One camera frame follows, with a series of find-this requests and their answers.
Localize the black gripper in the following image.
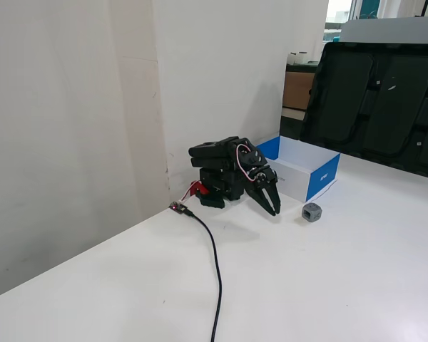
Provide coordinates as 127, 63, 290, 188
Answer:
243, 164, 282, 217

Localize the gray block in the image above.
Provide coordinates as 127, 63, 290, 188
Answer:
301, 202, 324, 224

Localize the black robot arm with base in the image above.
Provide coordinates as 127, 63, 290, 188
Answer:
187, 136, 268, 209

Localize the blue and white cardboard box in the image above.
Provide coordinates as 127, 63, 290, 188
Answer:
255, 135, 342, 203

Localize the brown cardboard box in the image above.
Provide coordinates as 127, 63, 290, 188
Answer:
282, 71, 317, 110

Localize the large black plastic tray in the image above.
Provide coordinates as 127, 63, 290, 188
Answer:
299, 41, 428, 181

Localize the gray flat panel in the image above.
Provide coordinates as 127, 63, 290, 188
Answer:
341, 16, 428, 46

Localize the white red gripper servo wire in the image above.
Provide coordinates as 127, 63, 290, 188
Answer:
235, 142, 258, 182

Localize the black clamp with red handle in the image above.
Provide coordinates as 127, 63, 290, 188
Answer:
188, 180, 226, 209

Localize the red white board wire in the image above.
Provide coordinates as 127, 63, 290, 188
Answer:
180, 187, 198, 204

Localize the black usb cable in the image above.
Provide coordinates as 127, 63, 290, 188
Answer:
183, 208, 224, 342

